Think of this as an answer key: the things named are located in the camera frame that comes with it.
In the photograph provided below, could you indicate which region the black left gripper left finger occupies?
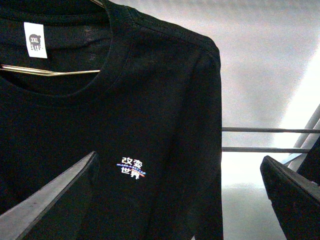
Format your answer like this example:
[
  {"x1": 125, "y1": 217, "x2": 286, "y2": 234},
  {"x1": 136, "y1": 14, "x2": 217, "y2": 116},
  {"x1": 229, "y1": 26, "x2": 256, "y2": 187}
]
[{"x1": 0, "y1": 151, "x2": 98, "y2": 240}]

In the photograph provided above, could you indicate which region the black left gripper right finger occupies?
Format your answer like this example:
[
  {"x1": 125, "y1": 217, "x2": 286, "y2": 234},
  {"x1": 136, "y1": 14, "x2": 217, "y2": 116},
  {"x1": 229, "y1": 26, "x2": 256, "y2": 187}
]
[{"x1": 260, "y1": 155, "x2": 320, "y2": 240}]

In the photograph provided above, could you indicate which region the shiny metal clothes hanger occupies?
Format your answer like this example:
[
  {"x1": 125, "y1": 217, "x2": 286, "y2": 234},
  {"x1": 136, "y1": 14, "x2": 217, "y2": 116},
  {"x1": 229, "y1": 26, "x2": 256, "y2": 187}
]
[{"x1": 0, "y1": 0, "x2": 111, "y2": 76}]

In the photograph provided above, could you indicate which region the black printed t-shirt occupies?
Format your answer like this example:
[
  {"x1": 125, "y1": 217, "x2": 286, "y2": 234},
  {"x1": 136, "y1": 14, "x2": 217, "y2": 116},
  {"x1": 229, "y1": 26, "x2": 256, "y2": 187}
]
[{"x1": 0, "y1": 0, "x2": 223, "y2": 240}]

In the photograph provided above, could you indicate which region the grey metal drying rack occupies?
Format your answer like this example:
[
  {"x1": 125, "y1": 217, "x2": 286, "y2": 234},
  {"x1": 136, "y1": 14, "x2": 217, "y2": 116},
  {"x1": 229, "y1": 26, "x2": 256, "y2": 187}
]
[{"x1": 221, "y1": 100, "x2": 320, "y2": 175}]

